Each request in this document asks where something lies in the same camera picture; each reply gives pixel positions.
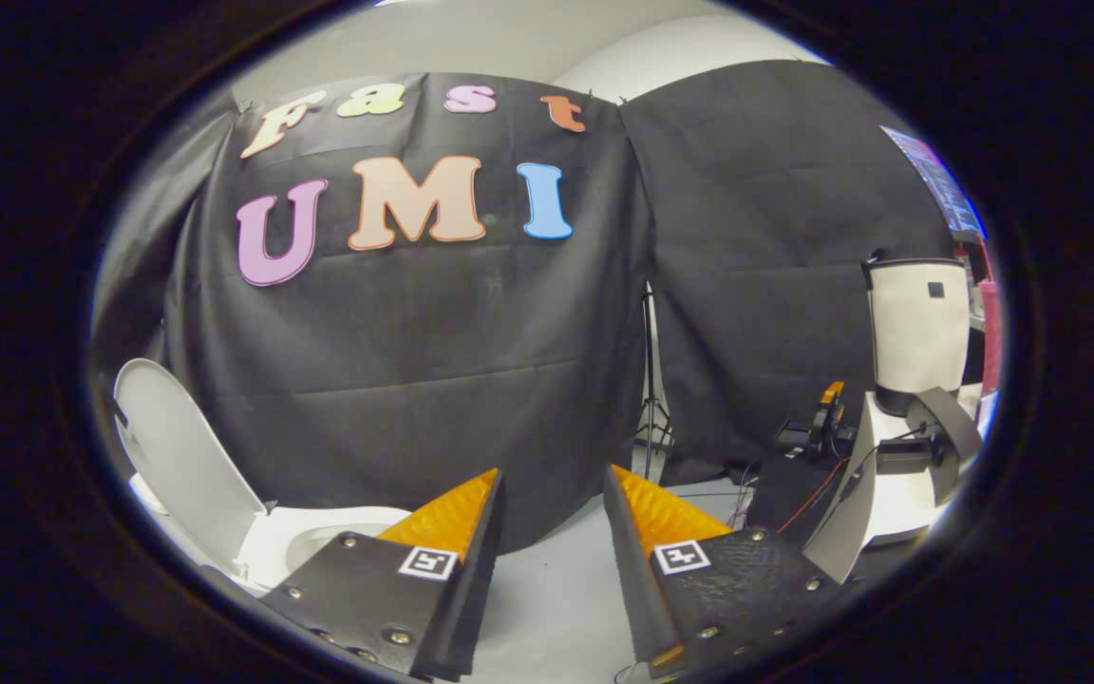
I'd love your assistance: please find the pink tall object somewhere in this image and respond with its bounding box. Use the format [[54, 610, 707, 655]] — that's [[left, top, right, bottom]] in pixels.
[[976, 275, 1002, 400]]

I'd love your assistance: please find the red cable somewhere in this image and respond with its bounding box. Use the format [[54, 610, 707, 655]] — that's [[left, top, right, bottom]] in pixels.
[[775, 456, 844, 536]]

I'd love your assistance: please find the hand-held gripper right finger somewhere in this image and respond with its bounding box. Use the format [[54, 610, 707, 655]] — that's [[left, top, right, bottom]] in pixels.
[[602, 463, 840, 680]]

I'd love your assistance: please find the white toilet lid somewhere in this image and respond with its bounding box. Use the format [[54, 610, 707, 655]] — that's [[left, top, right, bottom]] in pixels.
[[112, 357, 269, 573]]

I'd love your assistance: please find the white toilet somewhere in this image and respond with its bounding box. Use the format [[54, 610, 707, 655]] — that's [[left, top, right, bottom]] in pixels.
[[127, 473, 413, 599]]

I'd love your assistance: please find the computer monitor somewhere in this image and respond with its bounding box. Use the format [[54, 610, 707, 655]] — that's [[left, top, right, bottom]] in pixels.
[[881, 123, 988, 240]]

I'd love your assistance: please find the black tripod stand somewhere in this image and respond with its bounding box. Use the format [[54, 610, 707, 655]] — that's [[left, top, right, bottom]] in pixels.
[[634, 283, 677, 482]]

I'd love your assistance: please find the white and beige machine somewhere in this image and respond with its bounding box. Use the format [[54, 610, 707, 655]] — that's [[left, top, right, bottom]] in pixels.
[[802, 249, 987, 585]]

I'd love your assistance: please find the black floor cable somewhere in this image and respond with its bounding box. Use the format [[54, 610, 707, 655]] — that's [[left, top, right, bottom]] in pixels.
[[674, 464, 759, 506]]

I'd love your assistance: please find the black backdrop cloth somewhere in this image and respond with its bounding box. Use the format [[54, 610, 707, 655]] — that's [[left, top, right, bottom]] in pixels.
[[91, 59, 961, 558]]

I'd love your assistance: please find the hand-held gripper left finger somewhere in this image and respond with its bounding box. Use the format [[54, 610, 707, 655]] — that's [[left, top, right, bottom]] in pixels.
[[260, 467, 507, 683]]

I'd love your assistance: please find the orange black hand-held device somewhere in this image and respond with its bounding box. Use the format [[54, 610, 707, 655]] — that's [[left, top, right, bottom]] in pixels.
[[811, 380, 858, 463]]

